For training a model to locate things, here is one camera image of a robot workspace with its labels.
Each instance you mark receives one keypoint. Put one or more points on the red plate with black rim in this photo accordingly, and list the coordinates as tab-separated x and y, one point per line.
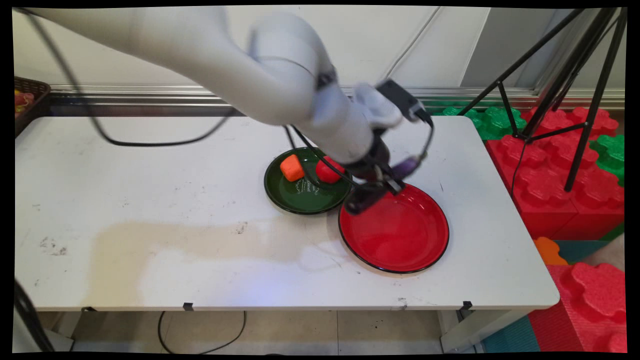
400	235

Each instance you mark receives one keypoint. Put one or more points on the red toy tomato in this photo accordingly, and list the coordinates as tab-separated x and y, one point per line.
326	172

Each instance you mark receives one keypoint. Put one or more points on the green foam block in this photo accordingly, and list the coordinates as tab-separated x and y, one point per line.
611	155
492	121

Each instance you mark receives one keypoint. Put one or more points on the orange foam piece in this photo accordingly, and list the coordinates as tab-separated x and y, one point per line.
549	251

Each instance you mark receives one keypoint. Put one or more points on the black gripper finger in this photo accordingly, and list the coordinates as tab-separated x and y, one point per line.
393	186
378	173

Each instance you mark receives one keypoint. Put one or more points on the dark woven basket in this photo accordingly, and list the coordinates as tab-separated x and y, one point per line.
31	102

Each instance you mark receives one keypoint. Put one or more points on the purple toy eggplant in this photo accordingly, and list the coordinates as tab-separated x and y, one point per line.
362	197

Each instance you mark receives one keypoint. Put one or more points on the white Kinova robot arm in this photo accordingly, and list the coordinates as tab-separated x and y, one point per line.
225	55

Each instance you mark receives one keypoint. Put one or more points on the aluminium wall rail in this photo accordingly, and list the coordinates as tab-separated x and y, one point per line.
150	96

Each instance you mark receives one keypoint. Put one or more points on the toy fruit in basket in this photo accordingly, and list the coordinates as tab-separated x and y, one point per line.
22	100

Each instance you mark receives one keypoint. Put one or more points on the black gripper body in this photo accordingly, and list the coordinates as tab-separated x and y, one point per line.
372	162

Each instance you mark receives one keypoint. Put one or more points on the teal foam mat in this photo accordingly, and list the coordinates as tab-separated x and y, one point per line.
510	337

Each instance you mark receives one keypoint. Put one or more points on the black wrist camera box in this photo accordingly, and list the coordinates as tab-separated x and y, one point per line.
400	100

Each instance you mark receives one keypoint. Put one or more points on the large red foam block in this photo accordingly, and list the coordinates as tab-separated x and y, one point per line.
545	180

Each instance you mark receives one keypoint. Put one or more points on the orange toy block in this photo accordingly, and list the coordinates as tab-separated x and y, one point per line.
292	168

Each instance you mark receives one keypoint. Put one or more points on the black tripod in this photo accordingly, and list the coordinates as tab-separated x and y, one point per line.
590	80

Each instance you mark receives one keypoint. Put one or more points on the black table edge clip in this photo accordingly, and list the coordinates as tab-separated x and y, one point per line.
188	306
467	305

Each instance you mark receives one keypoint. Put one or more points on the white table leg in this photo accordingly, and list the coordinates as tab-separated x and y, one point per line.
480	327

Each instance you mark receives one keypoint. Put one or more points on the dark green plate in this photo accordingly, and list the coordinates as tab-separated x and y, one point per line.
300	195

